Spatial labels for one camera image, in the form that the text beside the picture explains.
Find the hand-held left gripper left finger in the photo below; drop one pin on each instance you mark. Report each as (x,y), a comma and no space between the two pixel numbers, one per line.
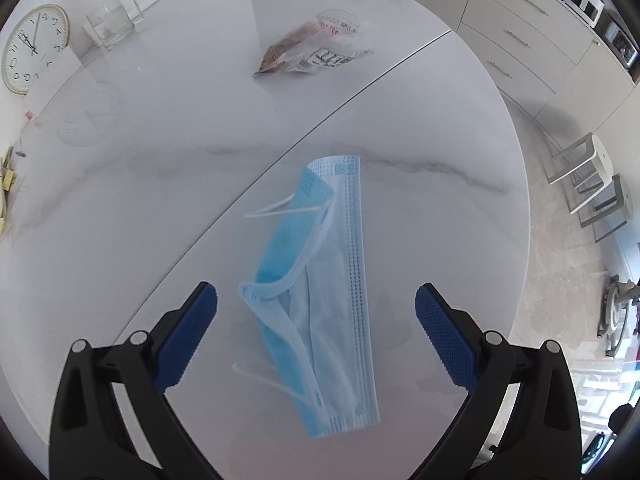
(187,340)

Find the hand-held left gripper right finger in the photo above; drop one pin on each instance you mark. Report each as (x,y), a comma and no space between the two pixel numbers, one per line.
(445,340)

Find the blue face mask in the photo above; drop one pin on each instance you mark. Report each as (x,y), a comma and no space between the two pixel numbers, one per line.
(330,310)

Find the grey round floor device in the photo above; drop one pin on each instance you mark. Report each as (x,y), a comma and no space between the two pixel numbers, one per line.
(617,305)

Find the cream paper sheets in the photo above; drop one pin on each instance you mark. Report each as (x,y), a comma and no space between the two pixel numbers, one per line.
(2,215)

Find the white stool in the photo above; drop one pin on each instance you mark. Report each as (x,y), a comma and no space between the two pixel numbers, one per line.
(590,155)

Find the yellow sticky notes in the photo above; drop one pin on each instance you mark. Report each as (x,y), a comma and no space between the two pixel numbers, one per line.
(6,175)

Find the small pink clip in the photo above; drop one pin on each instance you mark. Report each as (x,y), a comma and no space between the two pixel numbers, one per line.
(32,116)

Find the clear plastic wrapper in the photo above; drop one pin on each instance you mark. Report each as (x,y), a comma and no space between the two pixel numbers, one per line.
(310,47)

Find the white drawer cabinet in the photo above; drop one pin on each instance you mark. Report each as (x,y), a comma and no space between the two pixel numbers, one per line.
(515,25)

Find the clear glass cup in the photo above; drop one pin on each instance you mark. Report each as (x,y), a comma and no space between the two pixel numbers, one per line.
(115,20)

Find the dark countertop appliance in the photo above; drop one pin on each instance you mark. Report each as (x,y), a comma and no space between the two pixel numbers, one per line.
(620,42)

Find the round white wall clock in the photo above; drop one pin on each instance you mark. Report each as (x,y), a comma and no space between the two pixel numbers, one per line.
(32,50)

